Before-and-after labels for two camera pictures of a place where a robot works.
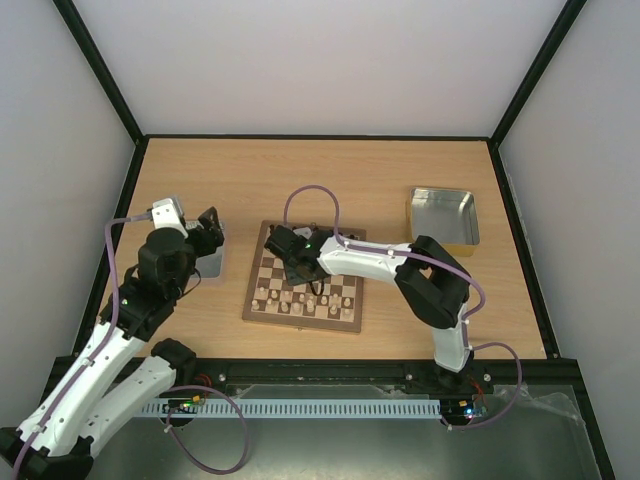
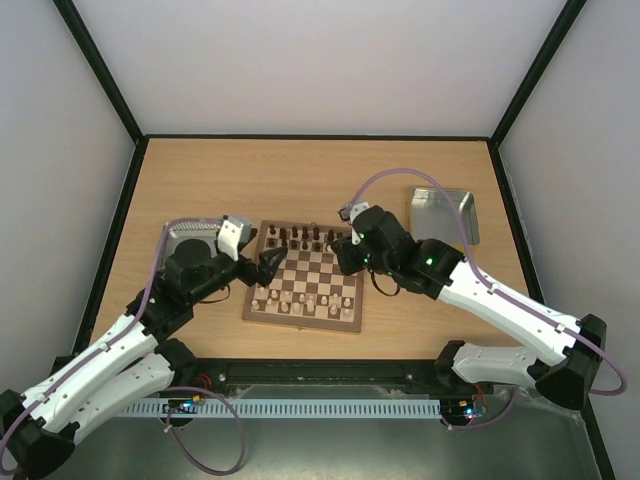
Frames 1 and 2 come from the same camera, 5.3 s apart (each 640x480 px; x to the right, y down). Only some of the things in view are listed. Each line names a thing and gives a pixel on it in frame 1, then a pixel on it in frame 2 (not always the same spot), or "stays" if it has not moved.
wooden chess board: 270,299 stays
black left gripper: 209,243 → 264,275
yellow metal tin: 450,216 stays
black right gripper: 304,270 → 347,255
